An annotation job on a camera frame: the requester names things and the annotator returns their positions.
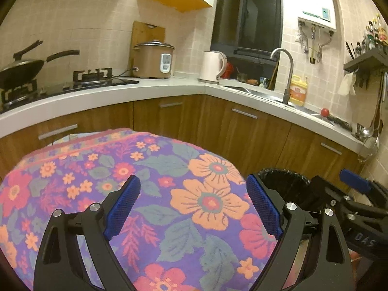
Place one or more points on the person's right hand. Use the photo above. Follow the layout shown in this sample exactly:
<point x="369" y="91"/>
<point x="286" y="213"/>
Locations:
<point x="355" y="262"/>

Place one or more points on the dark window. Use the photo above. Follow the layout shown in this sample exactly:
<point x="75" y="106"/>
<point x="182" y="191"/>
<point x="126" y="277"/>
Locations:
<point x="247" y="31"/>

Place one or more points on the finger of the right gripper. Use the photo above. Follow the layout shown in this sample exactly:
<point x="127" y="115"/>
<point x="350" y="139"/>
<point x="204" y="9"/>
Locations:
<point x="373" y="190"/>
<point x="345" y="205"/>

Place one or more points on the wooden cutting board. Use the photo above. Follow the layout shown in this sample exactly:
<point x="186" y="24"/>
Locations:
<point x="143" y="32"/>

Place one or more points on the yellow detergent bottle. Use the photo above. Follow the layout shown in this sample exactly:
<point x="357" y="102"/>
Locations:
<point x="298" y="90"/>

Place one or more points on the floral tablecloth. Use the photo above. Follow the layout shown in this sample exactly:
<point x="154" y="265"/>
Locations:
<point x="193" y="226"/>

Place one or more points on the white electric kettle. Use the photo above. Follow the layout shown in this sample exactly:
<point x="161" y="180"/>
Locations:
<point x="213" y="66"/>

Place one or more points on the white water heater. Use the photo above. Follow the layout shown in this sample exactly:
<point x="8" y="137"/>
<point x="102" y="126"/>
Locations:
<point x="316" y="21"/>

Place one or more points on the red tomato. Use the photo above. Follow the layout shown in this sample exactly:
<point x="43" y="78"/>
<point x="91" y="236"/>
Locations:
<point x="325" y="112"/>

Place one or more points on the hanging metal ladle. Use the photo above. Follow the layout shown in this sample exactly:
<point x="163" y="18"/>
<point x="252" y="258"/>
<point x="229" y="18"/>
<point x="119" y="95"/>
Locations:
<point x="371" y="104"/>

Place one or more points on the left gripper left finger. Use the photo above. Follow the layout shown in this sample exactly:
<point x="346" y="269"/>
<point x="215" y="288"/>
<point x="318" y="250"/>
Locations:
<point x="59" y="265"/>

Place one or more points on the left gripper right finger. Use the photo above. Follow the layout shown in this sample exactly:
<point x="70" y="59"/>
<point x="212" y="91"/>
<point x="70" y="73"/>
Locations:
<point x="327" y="264"/>

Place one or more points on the black gas stove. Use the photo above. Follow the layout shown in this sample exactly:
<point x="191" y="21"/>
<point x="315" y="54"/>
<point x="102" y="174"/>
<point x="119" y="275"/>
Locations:
<point x="29" y="92"/>

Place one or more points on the black frying pan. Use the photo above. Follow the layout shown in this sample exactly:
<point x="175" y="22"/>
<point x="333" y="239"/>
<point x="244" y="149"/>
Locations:
<point x="22" y="71"/>

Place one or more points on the brown rice cooker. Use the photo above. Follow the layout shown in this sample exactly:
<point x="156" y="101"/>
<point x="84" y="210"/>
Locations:
<point x="152" y="60"/>

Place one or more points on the black wall shelf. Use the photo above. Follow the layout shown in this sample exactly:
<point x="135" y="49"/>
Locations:
<point x="365" y="65"/>

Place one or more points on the white countertop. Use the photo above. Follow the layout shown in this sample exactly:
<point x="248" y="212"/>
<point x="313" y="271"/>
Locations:
<point x="73" y="102"/>

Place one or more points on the brown kitchen cabinets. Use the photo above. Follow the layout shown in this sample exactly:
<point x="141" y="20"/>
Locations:
<point x="250" y="139"/>

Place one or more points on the black trash bin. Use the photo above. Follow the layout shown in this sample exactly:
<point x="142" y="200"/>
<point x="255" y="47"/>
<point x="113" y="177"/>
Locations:
<point x="291" y="186"/>

